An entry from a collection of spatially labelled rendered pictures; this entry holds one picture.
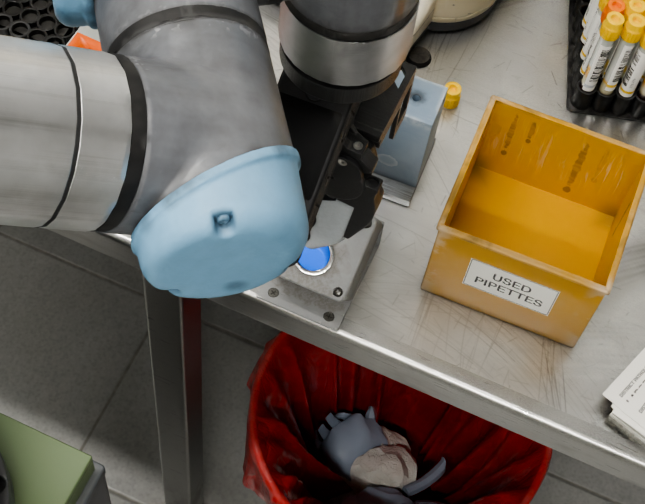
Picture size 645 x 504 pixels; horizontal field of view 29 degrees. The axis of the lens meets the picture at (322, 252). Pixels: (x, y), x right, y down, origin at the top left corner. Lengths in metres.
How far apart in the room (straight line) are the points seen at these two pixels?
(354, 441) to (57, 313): 0.56
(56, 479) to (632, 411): 0.43
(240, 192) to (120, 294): 1.49
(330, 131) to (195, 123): 0.22
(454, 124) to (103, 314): 0.98
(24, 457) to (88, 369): 1.02
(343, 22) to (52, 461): 0.41
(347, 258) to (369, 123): 0.20
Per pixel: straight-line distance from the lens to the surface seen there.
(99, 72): 0.51
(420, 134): 0.99
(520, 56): 1.16
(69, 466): 0.91
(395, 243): 1.03
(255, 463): 1.41
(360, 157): 0.75
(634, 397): 0.99
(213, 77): 0.53
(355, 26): 0.65
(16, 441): 0.92
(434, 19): 1.14
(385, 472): 1.64
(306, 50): 0.68
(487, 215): 1.05
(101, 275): 2.00
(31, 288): 2.00
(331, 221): 0.82
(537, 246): 1.04
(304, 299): 0.99
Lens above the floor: 1.76
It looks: 60 degrees down
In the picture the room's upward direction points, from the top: 9 degrees clockwise
